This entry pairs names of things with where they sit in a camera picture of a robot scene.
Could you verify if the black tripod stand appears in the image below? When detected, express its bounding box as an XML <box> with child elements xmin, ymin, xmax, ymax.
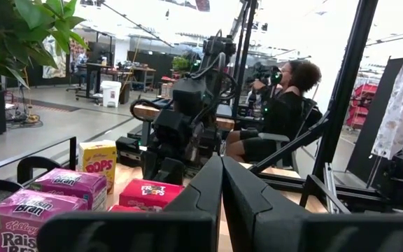
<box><xmin>5</xmin><ymin>80</ymin><xmax>43</xmax><ymax>129</ymax></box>

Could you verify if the black-legged desk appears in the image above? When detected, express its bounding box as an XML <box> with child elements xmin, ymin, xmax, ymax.
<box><xmin>75</xmin><ymin>62</ymin><xmax>134</xmax><ymax>102</ymax></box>

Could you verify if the black aluminium rig frame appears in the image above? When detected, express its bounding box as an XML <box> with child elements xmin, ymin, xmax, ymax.
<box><xmin>248</xmin><ymin>0</ymin><xmax>391</xmax><ymax>214</ymax></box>

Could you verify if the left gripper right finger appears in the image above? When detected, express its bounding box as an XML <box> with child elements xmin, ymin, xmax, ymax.
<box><xmin>222</xmin><ymin>156</ymin><xmax>403</xmax><ymax>252</ymax></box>

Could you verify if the white trash bin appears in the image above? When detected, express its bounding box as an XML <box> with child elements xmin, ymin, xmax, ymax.
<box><xmin>99</xmin><ymin>80</ymin><xmax>122</xmax><ymax>109</ymax></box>

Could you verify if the person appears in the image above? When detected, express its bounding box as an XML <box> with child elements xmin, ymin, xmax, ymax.
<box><xmin>225</xmin><ymin>59</ymin><xmax>323</xmax><ymax>164</ymax></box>
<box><xmin>72</xmin><ymin>51</ymin><xmax>89</xmax><ymax>76</ymax></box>

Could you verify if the purple Raisin Bran cereal box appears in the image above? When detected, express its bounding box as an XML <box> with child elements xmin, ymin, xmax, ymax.
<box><xmin>29</xmin><ymin>167</ymin><xmax>108</xmax><ymax>212</ymax></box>
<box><xmin>0</xmin><ymin>188</ymin><xmax>89</xmax><ymax>252</ymax></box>

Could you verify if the small green plant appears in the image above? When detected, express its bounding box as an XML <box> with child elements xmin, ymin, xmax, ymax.
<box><xmin>171</xmin><ymin>55</ymin><xmax>192</xmax><ymax>73</ymax></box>

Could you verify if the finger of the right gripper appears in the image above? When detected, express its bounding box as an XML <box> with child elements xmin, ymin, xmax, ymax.
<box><xmin>141</xmin><ymin>150</ymin><xmax>160</xmax><ymax>181</ymax></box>
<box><xmin>156</xmin><ymin>157</ymin><xmax>185</xmax><ymax>186</ymax></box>

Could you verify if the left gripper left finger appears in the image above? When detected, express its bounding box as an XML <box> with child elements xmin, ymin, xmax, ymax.
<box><xmin>36</xmin><ymin>155</ymin><xmax>223</xmax><ymax>252</ymax></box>

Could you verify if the black office chair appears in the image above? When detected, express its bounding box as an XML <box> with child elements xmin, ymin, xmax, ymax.
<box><xmin>257</xmin><ymin>97</ymin><xmax>325</xmax><ymax>169</ymax></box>

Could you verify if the white floral garment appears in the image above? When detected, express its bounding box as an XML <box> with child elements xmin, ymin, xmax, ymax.
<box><xmin>371</xmin><ymin>48</ymin><xmax>403</xmax><ymax>160</ymax></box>

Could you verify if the yellow Corn Pops cereal box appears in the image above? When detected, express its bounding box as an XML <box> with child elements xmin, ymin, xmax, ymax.
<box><xmin>78</xmin><ymin>139</ymin><xmax>118</xmax><ymax>195</ymax></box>

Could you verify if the black box with green light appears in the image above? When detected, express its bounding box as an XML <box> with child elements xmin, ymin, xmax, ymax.
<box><xmin>115</xmin><ymin>136</ymin><xmax>141</xmax><ymax>167</ymax></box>

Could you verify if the white colourful cereal box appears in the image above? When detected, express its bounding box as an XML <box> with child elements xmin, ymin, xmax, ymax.
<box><xmin>42</xmin><ymin>34</ymin><xmax>68</xmax><ymax>80</ymax></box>

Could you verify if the red Froot Loops cereal box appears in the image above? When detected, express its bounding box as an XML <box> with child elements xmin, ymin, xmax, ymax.
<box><xmin>107</xmin><ymin>204</ymin><xmax>146</xmax><ymax>214</ymax></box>
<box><xmin>118</xmin><ymin>178</ymin><xmax>185</xmax><ymax>212</ymax></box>

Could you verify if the black curved clamp handle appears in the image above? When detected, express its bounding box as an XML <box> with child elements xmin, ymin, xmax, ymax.
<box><xmin>16</xmin><ymin>155</ymin><xmax>63</xmax><ymax>185</ymax></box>

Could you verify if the silver aluminium rail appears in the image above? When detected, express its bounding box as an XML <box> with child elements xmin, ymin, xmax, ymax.
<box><xmin>322</xmin><ymin>162</ymin><xmax>339</xmax><ymax>214</ymax></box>

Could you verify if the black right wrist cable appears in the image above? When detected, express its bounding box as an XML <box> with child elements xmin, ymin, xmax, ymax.
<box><xmin>129</xmin><ymin>99</ymin><xmax>174</xmax><ymax>123</ymax></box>

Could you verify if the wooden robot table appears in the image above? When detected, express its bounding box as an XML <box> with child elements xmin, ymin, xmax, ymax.
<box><xmin>133</xmin><ymin>104</ymin><xmax>236</xmax><ymax>132</ymax></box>

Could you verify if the red clothes rack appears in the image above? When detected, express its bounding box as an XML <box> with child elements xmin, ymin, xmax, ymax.
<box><xmin>346</xmin><ymin>83</ymin><xmax>372</xmax><ymax>131</ymax></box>

